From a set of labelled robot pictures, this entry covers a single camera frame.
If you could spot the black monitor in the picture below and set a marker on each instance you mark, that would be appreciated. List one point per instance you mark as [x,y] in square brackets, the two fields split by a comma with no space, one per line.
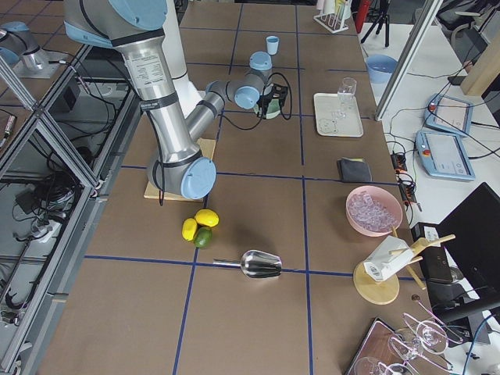
[475,249]

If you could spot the pink bowl with ice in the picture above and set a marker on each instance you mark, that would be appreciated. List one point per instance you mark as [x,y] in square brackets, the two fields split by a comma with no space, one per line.
[373,211]

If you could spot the light blue plastic cup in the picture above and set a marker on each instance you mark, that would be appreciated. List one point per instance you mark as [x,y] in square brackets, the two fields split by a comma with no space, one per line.
[272,44]

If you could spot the yellow lemon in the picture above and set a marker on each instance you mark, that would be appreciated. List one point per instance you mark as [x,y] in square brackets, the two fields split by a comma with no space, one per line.
[207,217]
[189,229]

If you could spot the wooden paper towel stand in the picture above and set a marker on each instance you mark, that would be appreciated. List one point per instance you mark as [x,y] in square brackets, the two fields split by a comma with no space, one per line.
[375,278]

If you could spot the wooden cutting board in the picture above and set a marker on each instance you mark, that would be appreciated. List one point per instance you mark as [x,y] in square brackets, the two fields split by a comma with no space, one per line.
[186,181]

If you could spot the cream bear tray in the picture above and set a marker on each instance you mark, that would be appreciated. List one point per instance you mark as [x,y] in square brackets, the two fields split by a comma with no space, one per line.
[349,127]

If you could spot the wine glass on tray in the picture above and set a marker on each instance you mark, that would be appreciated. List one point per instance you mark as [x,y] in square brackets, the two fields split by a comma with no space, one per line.
[345,94]

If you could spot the metal ice scoop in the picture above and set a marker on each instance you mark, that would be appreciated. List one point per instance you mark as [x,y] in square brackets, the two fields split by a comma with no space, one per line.
[255,264]

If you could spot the blue bowl with fork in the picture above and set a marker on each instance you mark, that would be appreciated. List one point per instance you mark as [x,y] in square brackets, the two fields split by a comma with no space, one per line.
[380,68]

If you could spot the blue teach pendant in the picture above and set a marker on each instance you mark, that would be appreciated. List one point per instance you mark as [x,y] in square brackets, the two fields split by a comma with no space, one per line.
[443,155]
[445,113]

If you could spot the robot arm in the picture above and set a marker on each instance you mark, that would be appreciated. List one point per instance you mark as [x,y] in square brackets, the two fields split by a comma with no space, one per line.
[146,34]

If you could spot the aluminium frame post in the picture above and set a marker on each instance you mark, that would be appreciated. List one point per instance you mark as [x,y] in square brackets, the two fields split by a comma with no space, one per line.
[416,36]

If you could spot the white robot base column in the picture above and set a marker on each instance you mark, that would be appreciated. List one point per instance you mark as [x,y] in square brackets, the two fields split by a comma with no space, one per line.
[172,48]

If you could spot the blue teach pendant far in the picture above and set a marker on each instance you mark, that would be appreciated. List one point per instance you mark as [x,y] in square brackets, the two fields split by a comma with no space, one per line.
[445,113]

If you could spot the green bowl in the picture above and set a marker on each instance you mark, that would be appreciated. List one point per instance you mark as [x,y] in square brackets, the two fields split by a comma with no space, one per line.
[267,108]

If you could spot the green avocado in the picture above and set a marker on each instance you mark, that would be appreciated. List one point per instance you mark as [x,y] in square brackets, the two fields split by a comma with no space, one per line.
[203,237]

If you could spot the white wire cup rack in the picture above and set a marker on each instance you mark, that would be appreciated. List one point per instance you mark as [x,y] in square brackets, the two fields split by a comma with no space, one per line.
[333,14]

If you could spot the grey folded cloth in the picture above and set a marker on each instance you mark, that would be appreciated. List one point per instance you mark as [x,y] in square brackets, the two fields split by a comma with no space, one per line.
[354,170]

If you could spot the blue teach pendant near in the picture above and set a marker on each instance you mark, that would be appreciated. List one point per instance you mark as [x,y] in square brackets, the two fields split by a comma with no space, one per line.
[443,155]

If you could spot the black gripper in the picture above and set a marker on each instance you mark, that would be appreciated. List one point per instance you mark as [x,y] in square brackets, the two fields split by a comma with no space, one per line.
[268,100]

